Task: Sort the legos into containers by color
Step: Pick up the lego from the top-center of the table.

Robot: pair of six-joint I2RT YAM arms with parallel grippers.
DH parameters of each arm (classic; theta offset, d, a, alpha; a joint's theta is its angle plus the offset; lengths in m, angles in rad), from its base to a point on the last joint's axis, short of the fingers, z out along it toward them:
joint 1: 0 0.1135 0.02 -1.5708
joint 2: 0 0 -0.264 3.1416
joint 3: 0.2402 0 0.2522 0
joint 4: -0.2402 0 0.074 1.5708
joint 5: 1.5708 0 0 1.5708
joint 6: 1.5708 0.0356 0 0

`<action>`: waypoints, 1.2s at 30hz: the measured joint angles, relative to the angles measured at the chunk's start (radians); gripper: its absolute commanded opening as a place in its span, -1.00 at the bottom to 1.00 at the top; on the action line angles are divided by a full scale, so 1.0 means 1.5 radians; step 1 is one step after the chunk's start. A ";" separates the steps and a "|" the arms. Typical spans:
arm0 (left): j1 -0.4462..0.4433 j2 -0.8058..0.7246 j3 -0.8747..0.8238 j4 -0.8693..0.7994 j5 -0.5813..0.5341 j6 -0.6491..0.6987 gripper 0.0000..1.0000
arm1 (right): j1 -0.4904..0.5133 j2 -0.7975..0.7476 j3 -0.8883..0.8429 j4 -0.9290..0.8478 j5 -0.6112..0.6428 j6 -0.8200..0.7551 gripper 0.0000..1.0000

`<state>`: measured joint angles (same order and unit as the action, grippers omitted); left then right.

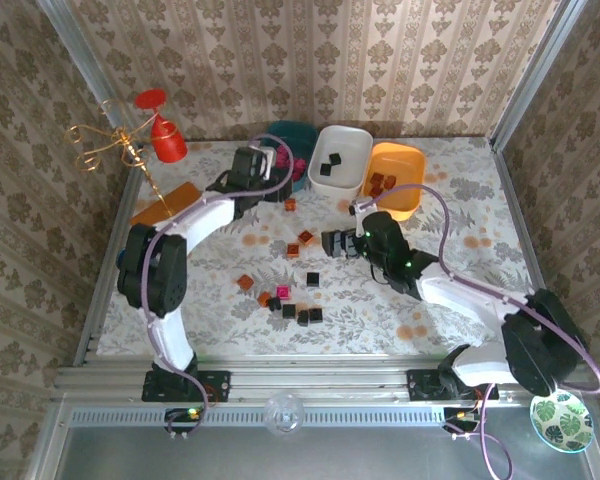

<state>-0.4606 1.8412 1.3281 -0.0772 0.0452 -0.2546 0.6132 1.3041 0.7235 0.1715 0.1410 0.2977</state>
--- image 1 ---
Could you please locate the pink lego brick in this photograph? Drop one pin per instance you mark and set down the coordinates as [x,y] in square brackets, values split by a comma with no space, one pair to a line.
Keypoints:
[282,291]
[300,166]
[281,161]
[283,150]

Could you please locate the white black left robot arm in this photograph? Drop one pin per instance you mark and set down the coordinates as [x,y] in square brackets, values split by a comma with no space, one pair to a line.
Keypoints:
[205,215]

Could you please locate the teal plastic container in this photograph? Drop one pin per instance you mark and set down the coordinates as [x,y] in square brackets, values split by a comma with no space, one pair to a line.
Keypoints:
[300,135]

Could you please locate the floral table cloth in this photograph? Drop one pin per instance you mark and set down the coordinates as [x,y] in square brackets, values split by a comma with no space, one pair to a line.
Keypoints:
[360,320]

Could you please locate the orange plastic container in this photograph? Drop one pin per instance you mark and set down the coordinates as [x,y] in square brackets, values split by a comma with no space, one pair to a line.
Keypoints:
[405,165]

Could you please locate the white plastic container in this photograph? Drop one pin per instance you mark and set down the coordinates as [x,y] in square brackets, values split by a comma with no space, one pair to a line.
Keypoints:
[350,145]

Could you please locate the red plastic goblet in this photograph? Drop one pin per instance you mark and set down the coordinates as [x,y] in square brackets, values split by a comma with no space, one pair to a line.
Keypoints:
[169,142]

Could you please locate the dark blue mug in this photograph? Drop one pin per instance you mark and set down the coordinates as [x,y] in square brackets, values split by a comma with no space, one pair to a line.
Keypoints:
[121,260]

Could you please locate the clear glass ball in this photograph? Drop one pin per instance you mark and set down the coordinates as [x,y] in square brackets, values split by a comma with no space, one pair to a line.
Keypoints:
[283,412]

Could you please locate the leaf pattern bowl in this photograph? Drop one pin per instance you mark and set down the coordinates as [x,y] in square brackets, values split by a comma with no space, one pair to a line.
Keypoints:
[565,425]

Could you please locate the aluminium front rail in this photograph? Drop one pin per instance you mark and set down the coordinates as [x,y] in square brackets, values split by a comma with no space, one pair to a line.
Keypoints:
[320,380]

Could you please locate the aluminium table side rail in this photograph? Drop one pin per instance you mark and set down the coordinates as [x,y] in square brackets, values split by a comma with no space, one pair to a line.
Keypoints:
[97,300]
[525,235]

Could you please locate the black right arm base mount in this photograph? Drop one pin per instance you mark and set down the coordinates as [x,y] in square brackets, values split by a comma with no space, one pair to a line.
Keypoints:
[420,385]

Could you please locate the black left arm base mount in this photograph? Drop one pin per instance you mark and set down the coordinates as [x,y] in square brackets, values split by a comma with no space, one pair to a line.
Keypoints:
[220,382]

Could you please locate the aluminium frame post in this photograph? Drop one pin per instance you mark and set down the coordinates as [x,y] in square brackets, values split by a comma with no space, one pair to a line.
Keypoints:
[80,55]
[535,65]

